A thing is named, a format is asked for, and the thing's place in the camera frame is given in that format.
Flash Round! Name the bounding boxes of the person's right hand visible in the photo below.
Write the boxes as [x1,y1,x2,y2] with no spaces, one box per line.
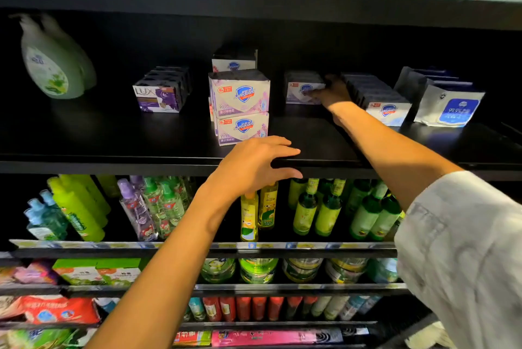
[306,75,353,113]

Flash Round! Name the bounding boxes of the person's left hand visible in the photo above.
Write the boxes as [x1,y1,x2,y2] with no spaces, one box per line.
[204,135,305,214]

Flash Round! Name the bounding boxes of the single white pink soap box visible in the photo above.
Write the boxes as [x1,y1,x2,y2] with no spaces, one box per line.
[208,69,272,116]
[212,110,271,147]

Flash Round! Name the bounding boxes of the black store shelf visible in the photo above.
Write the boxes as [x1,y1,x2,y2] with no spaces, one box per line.
[0,0,522,349]

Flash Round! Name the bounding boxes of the pale green pump soap bottle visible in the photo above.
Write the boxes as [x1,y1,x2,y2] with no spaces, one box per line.
[12,12,99,101]

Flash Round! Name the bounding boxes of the person's left forearm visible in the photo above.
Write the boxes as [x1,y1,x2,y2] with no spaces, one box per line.
[85,193,233,349]

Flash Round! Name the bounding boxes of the row of white pink soap boxes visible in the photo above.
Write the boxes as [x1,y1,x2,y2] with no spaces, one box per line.
[284,70,327,106]

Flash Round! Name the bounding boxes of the row of white blue soap boxes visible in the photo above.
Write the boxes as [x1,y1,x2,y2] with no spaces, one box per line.
[341,73,413,129]

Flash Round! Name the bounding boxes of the green lidded wipe tub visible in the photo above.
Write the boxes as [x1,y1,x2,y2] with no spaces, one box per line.
[283,257,325,284]
[367,257,401,284]
[239,257,280,284]
[326,257,370,284]
[200,257,238,284]

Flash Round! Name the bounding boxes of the row of white red soap boxes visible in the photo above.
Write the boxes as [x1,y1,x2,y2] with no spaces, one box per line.
[211,49,259,74]

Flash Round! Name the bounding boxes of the row of white upright packs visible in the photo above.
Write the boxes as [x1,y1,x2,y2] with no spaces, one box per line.
[395,66,487,129]

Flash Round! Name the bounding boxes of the row of purple soap boxes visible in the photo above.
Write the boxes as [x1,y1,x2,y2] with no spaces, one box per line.
[133,66,192,114]

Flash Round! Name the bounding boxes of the row of white small bottles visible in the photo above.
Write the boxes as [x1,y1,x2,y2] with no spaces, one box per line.
[310,293,383,321]

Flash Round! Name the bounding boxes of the green white box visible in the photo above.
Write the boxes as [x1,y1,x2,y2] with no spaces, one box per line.
[51,257,105,285]
[96,257,144,284]

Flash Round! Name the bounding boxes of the long pink packet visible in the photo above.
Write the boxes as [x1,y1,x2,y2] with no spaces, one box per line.
[212,327,345,347]

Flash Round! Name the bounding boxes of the yellow red packets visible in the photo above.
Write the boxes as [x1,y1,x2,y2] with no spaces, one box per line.
[173,330,213,347]

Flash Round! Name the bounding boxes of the red snack packet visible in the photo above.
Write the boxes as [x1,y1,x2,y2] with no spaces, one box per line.
[23,296,101,325]

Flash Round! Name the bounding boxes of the cream white pouch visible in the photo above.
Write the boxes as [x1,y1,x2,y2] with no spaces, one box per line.
[403,322,458,349]

